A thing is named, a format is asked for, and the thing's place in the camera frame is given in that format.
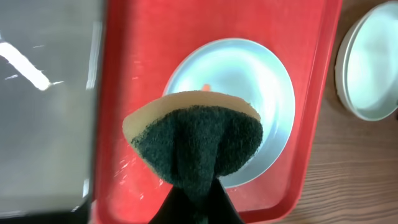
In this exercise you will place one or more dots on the red plastic tray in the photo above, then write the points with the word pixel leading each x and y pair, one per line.
pixel 146 40

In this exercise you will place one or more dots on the white plate front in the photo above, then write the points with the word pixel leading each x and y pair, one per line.
pixel 341 66

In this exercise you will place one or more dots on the light blue plate top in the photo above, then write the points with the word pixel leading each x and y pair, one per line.
pixel 248 70

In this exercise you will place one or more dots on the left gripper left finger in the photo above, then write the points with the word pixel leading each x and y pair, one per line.
pixel 176 209

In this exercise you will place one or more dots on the green yellow sponge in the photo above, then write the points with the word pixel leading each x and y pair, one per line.
pixel 191 138

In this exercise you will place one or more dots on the light blue plate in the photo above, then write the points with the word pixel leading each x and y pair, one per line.
pixel 372 66
pixel 248 70

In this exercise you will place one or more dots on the black water tray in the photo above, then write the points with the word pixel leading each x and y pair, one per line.
pixel 51 53

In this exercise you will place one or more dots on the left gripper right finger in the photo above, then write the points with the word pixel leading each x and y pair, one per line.
pixel 220 208

